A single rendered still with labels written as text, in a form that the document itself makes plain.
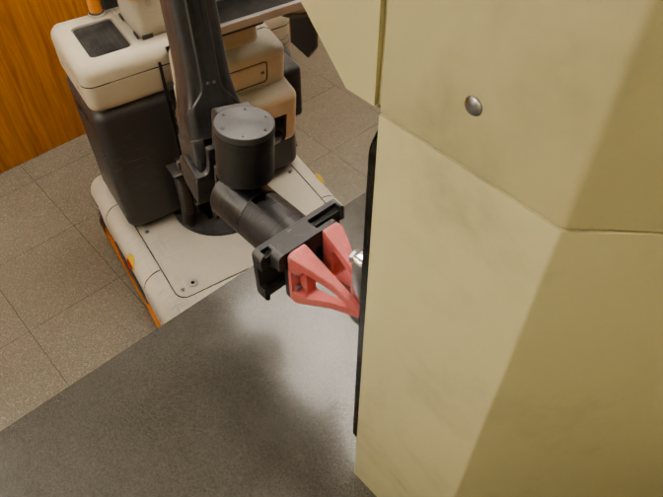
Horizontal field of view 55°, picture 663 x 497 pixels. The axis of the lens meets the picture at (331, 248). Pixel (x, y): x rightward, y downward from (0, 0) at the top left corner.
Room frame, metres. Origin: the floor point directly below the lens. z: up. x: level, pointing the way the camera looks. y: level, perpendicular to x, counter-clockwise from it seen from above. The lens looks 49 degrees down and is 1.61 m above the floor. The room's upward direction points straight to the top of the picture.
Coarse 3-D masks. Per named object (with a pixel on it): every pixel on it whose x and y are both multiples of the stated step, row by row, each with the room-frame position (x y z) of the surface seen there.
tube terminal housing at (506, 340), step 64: (448, 0) 0.24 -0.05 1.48; (512, 0) 0.22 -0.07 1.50; (576, 0) 0.20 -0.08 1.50; (640, 0) 0.19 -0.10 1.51; (384, 64) 0.26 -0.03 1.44; (448, 64) 0.24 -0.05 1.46; (512, 64) 0.22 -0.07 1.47; (576, 64) 0.20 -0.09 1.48; (640, 64) 0.18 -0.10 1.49; (384, 128) 0.26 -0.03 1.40; (448, 128) 0.23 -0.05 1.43; (512, 128) 0.21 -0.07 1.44; (576, 128) 0.19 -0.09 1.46; (640, 128) 0.18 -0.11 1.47; (384, 192) 0.26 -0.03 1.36; (448, 192) 0.23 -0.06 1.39; (512, 192) 0.20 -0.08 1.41; (576, 192) 0.18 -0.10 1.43; (640, 192) 0.18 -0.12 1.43; (384, 256) 0.26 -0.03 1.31; (448, 256) 0.22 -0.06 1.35; (512, 256) 0.20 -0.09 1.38; (576, 256) 0.18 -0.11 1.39; (640, 256) 0.18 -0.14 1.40; (384, 320) 0.25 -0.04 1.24; (448, 320) 0.22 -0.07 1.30; (512, 320) 0.19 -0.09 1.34; (576, 320) 0.18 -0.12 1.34; (640, 320) 0.18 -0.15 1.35; (384, 384) 0.25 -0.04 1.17; (448, 384) 0.21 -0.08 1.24; (512, 384) 0.18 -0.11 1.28; (576, 384) 0.18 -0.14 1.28; (640, 384) 0.18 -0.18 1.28; (384, 448) 0.24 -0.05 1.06; (448, 448) 0.20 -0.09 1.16; (512, 448) 0.18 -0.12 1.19; (576, 448) 0.18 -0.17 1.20; (640, 448) 0.18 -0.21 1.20
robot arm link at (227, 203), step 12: (216, 180) 0.47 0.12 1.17; (216, 192) 0.46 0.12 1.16; (228, 192) 0.46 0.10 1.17; (240, 192) 0.45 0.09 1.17; (252, 192) 0.45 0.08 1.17; (264, 192) 0.46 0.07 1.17; (276, 192) 0.46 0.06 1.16; (216, 204) 0.46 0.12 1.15; (228, 204) 0.45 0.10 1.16; (240, 204) 0.44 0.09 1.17; (228, 216) 0.44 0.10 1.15; (240, 216) 0.43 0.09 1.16
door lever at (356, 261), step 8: (352, 256) 0.34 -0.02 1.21; (360, 256) 0.34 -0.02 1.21; (352, 264) 0.34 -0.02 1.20; (360, 264) 0.33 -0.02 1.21; (352, 272) 0.34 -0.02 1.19; (360, 272) 0.33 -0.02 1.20; (352, 280) 0.34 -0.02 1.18; (360, 280) 0.33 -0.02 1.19; (352, 288) 0.34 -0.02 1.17; (360, 288) 0.33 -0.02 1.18
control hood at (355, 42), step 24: (312, 0) 0.30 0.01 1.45; (336, 0) 0.29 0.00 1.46; (360, 0) 0.28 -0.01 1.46; (384, 0) 0.27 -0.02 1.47; (336, 24) 0.29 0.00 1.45; (360, 24) 0.28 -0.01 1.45; (384, 24) 0.27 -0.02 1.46; (336, 48) 0.29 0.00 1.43; (360, 48) 0.28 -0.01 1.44; (384, 48) 0.27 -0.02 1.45; (360, 72) 0.28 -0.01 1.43; (360, 96) 0.28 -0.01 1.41
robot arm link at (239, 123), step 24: (216, 120) 0.48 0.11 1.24; (240, 120) 0.48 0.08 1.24; (264, 120) 0.48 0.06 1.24; (216, 144) 0.46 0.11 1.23; (240, 144) 0.45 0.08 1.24; (264, 144) 0.46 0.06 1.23; (192, 168) 0.50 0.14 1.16; (216, 168) 0.46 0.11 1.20; (240, 168) 0.45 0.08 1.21; (264, 168) 0.45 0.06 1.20; (192, 192) 0.50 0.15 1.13
